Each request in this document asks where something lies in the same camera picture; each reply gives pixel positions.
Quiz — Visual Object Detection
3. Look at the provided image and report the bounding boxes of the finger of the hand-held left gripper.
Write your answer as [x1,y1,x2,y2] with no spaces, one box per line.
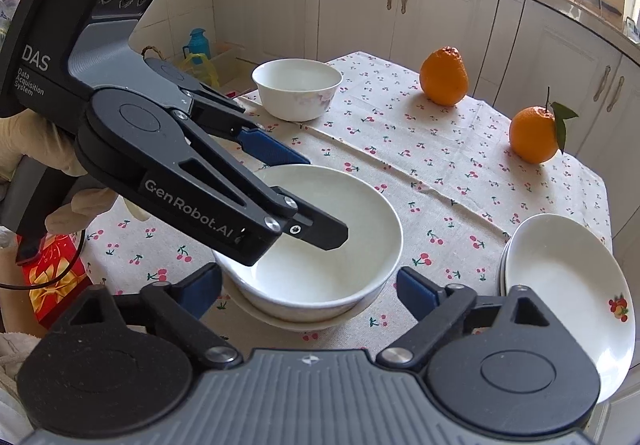
[141,54,312,167]
[120,110,350,267]

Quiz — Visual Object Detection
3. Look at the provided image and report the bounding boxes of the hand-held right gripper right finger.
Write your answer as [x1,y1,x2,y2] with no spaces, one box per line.
[376,266,564,372]

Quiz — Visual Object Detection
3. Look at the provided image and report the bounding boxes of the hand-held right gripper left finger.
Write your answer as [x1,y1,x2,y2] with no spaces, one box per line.
[49,262,243,369]

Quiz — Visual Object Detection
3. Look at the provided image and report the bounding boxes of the white ceramic bowl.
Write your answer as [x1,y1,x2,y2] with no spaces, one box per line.
[211,165,404,323]
[222,282,372,332]

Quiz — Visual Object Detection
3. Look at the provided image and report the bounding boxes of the medium white fruit-print plate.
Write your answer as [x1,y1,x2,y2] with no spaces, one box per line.
[500,227,516,298]

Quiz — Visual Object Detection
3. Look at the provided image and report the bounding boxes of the large white fruit-print plate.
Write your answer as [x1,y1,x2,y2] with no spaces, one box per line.
[504,214,637,404]

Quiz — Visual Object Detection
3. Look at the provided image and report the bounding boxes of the person's left hand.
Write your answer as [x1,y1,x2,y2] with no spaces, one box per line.
[0,112,147,238]

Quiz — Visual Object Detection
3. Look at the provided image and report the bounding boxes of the small white bowl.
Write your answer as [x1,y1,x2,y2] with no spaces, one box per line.
[251,58,344,122]

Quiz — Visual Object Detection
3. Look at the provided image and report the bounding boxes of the yellow plastic bag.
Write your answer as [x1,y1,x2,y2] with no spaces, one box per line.
[180,52,221,89]

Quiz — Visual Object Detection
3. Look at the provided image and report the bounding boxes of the cherry-print tablecloth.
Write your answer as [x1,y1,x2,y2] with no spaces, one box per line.
[80,50,613,356]

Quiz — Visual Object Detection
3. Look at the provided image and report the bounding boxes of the blue thermos bottle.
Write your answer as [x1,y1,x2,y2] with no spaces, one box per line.
[181,28,213,71]

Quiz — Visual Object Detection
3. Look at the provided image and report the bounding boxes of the red gift box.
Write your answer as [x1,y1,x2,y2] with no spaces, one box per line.
[20,232,92,329]

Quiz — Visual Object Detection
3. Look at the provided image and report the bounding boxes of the orange without leaf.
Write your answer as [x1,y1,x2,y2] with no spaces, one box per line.
[419,46,470,107]

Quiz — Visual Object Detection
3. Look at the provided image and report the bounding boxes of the orange with green leaf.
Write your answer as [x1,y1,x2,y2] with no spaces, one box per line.
[509,86,580,165]

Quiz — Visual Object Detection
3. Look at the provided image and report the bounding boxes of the person's white fleece clothing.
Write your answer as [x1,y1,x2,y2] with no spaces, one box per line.
[0,330,51,445]

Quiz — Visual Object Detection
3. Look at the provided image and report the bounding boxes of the white kitchen cabinets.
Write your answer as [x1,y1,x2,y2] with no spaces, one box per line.
[207,0,640,236]

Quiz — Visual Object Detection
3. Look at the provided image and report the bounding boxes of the black cable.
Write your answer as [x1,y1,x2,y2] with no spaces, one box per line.
[0,225,87,290]

